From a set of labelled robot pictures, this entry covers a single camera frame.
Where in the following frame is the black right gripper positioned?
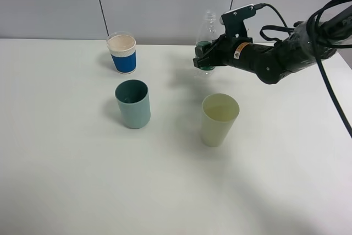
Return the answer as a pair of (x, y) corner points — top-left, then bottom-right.
(192, 37), (253, 68)

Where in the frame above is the clear green-label water bottle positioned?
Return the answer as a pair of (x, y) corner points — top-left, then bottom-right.
(196, 10), (218, 78)

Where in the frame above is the blue sleeved paper cup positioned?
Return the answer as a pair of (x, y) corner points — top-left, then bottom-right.
(106, 32), (136, 74)

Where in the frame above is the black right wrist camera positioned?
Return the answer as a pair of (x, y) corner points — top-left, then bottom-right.
(220, 4), (256, 38)

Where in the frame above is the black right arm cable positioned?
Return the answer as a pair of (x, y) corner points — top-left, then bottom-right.
(252, 0), (352, 138)

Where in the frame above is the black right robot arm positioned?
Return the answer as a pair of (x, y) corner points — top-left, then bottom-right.
(193, 0), (351, 84)

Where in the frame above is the pale yellow plastic cup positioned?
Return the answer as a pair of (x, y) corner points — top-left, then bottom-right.
(200, 93), (240, 147)

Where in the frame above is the teal plastic cup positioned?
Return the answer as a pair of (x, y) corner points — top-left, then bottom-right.
(115, 79), (151, 129)

